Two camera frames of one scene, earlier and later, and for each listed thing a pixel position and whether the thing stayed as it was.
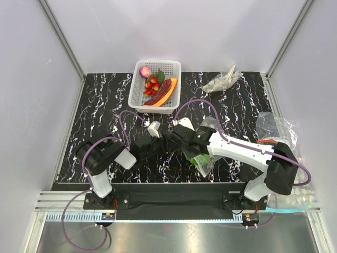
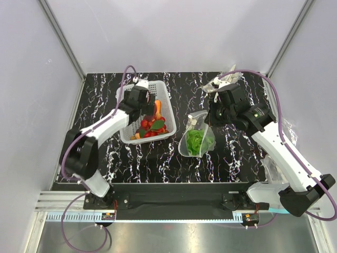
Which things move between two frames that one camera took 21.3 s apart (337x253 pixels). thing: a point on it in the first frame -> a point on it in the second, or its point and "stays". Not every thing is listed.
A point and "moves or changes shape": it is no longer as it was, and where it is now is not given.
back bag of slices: (222, 81) stays
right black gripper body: (186, 149) -> (219, 115)
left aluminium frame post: (62, 38) stays
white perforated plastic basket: (155, 86) -> (158, 88)
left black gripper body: (157, 146) -> (147, 109)
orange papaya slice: (162, 96) -> (158, 112)
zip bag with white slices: (202, 162) moves or changes shape
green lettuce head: (200, 159) moves or changes shape
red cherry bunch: (153, 83) -> (152, 128)
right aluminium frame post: (307, 5) stays
